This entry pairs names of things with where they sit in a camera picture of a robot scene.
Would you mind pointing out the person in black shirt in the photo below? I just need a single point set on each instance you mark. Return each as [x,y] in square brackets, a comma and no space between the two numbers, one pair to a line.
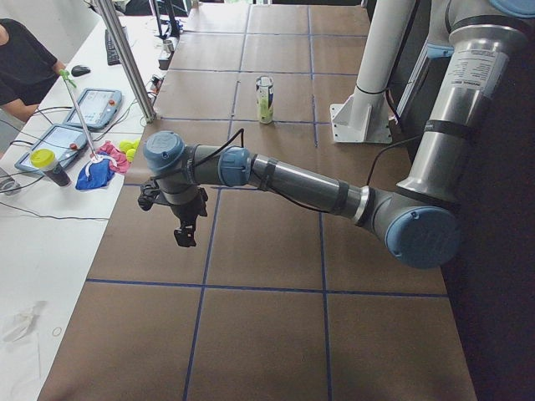
[28,70]

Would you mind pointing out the near blue teach pendant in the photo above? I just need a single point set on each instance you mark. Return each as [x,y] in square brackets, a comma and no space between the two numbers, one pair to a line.
[64,140]

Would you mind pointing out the blue cloth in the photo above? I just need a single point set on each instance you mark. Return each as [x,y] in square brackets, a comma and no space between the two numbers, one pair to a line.
[94,176]

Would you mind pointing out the yellow lid drink cup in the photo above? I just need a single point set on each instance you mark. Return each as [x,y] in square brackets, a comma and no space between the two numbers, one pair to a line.
[46,161]

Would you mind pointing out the far blue teach pendant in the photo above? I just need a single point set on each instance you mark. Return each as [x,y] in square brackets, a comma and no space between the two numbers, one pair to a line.
[98,106]

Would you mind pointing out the silver aluminium frame post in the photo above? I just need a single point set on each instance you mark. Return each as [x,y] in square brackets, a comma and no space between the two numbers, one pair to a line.
[114,27]

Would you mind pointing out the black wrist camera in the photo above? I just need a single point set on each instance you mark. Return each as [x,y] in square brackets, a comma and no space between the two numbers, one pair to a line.
[150,194]

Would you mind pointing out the black keyboard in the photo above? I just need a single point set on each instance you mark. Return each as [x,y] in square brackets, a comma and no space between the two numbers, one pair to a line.
[112,55]

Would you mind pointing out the black computer mouse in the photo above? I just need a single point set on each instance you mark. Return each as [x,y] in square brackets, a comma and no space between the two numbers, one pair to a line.
[80,70]

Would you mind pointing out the small silver metal cup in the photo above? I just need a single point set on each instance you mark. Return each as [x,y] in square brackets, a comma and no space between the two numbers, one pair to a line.
[168,46]

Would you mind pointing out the crumpled clear plastic wrap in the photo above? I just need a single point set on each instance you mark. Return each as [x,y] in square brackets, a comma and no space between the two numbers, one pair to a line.
[16,325]

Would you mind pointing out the blue teach pendant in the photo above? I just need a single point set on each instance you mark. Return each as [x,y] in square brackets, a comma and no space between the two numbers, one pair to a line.
[64,140]
[98,106]

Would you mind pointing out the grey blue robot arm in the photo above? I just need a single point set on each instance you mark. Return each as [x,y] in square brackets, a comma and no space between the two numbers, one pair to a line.
[417,220]

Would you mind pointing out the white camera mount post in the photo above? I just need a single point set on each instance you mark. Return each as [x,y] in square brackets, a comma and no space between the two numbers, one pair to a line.
[363,117]

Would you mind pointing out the green handled reacher grabber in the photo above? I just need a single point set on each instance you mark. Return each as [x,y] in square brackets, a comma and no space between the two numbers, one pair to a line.
[69,83]

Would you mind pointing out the pink cloth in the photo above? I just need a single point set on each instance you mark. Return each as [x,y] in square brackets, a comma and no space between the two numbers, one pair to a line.
[120,164]

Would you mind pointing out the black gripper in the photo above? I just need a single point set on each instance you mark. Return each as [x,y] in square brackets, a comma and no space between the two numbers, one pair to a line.
[185,214]

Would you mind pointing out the clear tennis ball can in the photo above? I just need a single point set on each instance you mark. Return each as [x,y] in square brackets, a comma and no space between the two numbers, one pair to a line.
[264,94]

